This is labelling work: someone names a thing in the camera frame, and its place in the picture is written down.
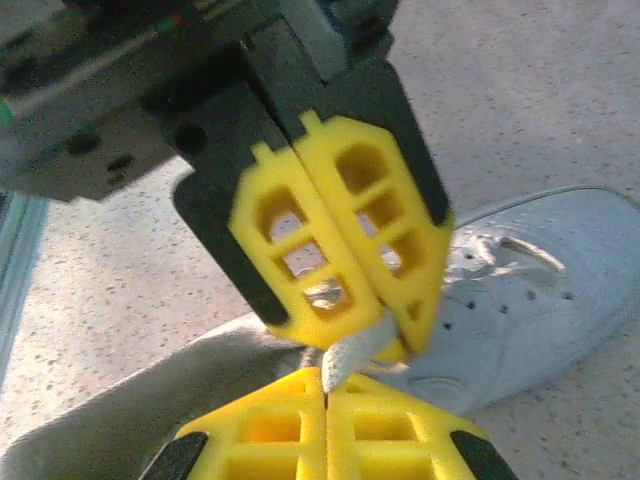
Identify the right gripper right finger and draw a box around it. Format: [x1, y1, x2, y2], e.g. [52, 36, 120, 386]
[325, 374, 516, 480]

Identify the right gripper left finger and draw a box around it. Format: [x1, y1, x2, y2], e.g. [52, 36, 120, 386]
[147, 367, 329, 480]

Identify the white shoelace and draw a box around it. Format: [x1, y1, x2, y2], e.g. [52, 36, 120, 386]
[304, 279, 401, 397]

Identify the white sneaker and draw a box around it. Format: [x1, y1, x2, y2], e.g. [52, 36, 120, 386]
[0, 185, 640, 480]

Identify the aluminium front frame rail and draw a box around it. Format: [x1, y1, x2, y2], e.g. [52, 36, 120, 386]
[0, 192, 51, 366]

